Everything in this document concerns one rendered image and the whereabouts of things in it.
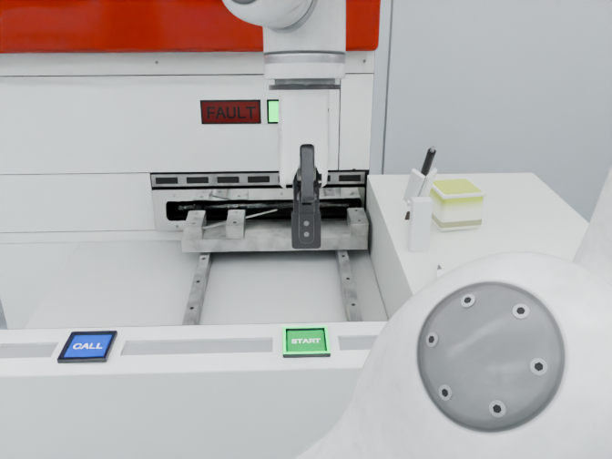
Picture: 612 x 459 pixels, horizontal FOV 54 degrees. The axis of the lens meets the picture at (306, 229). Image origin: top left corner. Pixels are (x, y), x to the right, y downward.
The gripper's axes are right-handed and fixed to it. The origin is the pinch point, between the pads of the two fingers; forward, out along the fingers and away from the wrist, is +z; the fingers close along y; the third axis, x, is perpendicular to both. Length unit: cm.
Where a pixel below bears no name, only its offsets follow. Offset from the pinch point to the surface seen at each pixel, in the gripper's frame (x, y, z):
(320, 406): 1.5, -0.1, 21.6
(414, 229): 17.6, -24.8, 6.0
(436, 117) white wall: 67, -211, -2
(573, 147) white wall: 133, -214, 12
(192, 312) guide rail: -17.7, -29.8, 20.7
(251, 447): -6.8, -1.4, 27.5
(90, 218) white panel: -43, -62, 11
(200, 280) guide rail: -17.6, -40.0, 18.5
